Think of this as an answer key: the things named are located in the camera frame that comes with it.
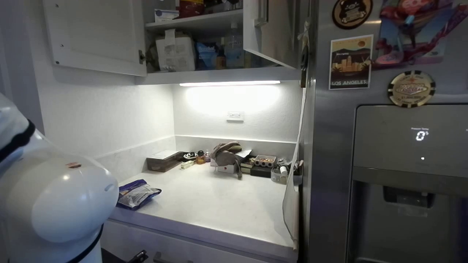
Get chrome cabinet door handle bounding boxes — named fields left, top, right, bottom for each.
left=255, top=0, right=271, bottom=25

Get under-cabinet light strip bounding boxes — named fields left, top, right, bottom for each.
left=179, top=79, right=284, bottom=88

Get blue bag in cabinet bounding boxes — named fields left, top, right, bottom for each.
left=195, top=39, right=220, bottom=72

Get white base cabinet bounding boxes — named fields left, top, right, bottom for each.
left=100, top=216, right=300, bottom=263

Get beige cloth bag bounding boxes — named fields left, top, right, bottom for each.
left=209, top=140, right=253, bottom=169

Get small grey tray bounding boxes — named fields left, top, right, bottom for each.
left=269, top=165, right=294, bottom=185

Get clear plastic bottle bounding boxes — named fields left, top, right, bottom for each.
left=223, top=22, right=245, bottom=70

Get white paper package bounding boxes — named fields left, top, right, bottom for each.
left=155, top=28, right=198, bottom=73

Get stainless steel refrigerator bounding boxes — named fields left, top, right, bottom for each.
left=299, top=0, right=468, bottom=263

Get dark item beside package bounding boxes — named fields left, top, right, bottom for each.
left=144, top=42, right=161, bottom=74

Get blue snack bag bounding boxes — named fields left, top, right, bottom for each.
left=116, top=178, right=164, bottom=212

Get dark jars on shelf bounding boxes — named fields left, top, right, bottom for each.
left=204, top=0, right=245, bottom=15

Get red food package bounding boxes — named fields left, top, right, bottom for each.
left=177, top=0, right=207, bottom=19

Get small white box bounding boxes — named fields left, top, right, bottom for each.
left=154, top=7, right=182, bottom=23

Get city poster fridge magnet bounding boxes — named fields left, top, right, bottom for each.
left=328, top=34, right=376, bottom=90

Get grey fridge water dispenser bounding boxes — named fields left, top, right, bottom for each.
left=348, top=102, right=468, bottom=263

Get round black fridge magnet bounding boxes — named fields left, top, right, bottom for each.
left=331, top=0, right=375, bottom=31

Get poker chip fridge magnet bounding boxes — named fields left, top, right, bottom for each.
left=388, top=69, right=438, bottom=109

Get colourful picture fridge magnet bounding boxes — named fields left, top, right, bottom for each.
left=373, top=0, right=468, bottom=69

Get white wall outlet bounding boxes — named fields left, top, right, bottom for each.
left=226, top=111, right=246, bottom=124

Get white wall cabinet body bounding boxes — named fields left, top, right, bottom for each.
left=139, top=0, right=305, bottom=85

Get white hanging cord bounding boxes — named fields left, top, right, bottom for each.
left=281, top=86, right=310, bottom=245

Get black base cabinet handle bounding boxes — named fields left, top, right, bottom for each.
left=129, top=248, right=149, bottom=263

